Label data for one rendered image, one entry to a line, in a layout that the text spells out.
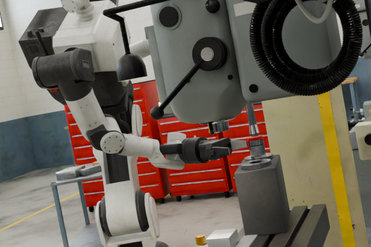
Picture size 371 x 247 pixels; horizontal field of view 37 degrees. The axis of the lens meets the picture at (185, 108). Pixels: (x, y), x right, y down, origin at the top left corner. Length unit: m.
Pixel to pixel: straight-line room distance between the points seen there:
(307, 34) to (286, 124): 1.94
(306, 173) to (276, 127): 0.29
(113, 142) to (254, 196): 0.48
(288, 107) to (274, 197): 1.45
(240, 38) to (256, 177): 0.57
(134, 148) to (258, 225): 0.49
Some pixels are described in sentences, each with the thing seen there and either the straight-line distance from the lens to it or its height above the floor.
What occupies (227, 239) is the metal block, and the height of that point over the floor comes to 1.07.
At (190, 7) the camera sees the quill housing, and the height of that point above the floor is 1.56.
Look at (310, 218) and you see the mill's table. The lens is 1.74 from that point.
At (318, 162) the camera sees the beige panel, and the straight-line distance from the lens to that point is 3.03.
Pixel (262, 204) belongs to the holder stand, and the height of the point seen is 1.03.
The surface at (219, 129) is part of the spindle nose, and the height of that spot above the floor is 1.29.
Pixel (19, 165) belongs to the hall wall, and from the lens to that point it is 12.50.
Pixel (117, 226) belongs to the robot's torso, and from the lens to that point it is 1.91.
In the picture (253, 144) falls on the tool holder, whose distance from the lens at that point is 1.72.
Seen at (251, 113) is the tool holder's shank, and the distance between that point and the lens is 1.71.
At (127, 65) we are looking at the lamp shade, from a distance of 1.32.
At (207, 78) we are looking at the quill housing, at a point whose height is 1.41.
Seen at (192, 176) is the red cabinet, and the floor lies 0.30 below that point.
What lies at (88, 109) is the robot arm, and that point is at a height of 1.38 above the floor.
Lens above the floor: 1.42
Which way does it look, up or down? 3 degrees down
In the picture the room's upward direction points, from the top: 11 degrees counter-clockwise
